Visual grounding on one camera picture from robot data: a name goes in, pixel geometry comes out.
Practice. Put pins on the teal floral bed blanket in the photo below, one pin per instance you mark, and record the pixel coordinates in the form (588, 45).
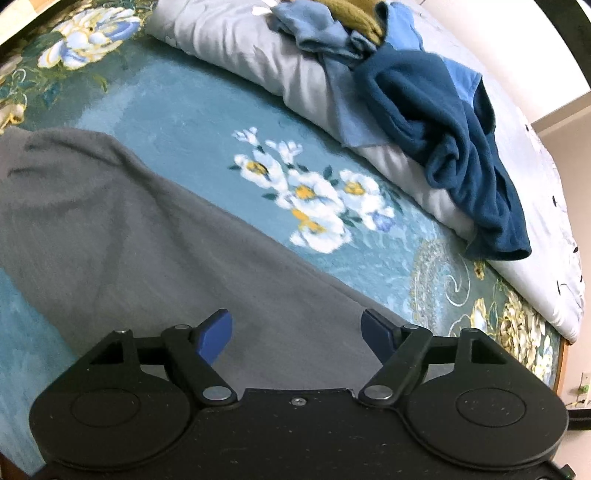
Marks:
(92, 66)

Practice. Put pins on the grey sweatshirt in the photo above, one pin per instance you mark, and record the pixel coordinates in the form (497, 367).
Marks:
(97, 242)

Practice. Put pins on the light blue garment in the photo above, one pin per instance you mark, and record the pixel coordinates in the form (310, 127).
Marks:
(339, 50)

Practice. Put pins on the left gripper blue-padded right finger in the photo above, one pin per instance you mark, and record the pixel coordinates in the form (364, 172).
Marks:
(401, 349)

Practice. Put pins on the grey floral folded duvet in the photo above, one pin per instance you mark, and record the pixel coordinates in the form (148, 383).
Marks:
(234, 35)

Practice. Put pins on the dark blue fleece garment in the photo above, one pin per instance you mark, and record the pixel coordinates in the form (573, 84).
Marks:
(414, 99)

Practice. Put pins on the orange wooden bed frame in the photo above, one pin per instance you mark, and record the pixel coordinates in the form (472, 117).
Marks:
(561, 367)

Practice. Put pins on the olive green garment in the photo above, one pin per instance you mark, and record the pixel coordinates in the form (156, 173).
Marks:
(358, 15)

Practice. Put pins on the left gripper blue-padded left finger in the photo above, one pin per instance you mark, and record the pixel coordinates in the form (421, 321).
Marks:
(191, 352)

